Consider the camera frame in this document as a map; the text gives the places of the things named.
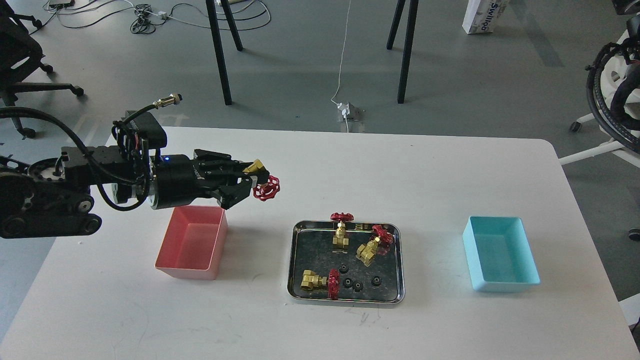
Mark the brass valve tilted right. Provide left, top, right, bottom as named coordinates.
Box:
left=356, top=224, right=395, bottom=267

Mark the brass valve red handle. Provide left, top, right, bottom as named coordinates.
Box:
left=242, top=159, right=281, bottom=202

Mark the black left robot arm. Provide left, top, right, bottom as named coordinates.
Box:
left=1, top=94, right=270, bottom=239

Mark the white power adapter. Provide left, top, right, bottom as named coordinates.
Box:
left=336, top=102, right=362, bottom=122

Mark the light blue plastic box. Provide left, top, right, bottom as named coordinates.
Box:
left=462, top=216, right=541, bottom=293

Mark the black table leg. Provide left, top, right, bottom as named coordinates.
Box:
left=386, top=0, right=419, bottom=104
left=205, top=0, right=243, bottom=106

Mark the black cable bundle floor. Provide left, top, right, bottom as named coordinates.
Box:
left=129, top=3, right=156, bottom=35

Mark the black office chair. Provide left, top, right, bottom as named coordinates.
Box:
left=0, top=10, right=85, bottom=139

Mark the metal tray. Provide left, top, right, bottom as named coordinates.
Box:
left=287, top=220, right=405, bottom=305

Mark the white cable on floor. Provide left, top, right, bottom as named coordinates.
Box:
left=331, top=0, right=353, bottom=133

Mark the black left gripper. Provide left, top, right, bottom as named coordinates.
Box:
left=150, top=149, right=261, bottom=210

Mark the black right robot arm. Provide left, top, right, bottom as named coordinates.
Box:
left=586, top=0, right=639, bottom=152

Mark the black table leg right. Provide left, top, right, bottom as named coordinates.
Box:
left=386, top=0, right=419, bottom=104

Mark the black table leg left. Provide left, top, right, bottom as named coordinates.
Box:
left=205, top=0, right=243, bottom=106

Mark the brass valve top centre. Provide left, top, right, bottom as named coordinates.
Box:
left=330, top=212, right=354, bottom=252

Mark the pink plastic box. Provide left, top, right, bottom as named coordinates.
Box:
left=155, top=205, right=227, bottom=281

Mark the brass valve bottom left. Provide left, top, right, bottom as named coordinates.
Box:
left=301, top=268, right=340, bottom=300

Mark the white cardboard box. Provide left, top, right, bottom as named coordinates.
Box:
left=462, top=0, right=510, bottom=35

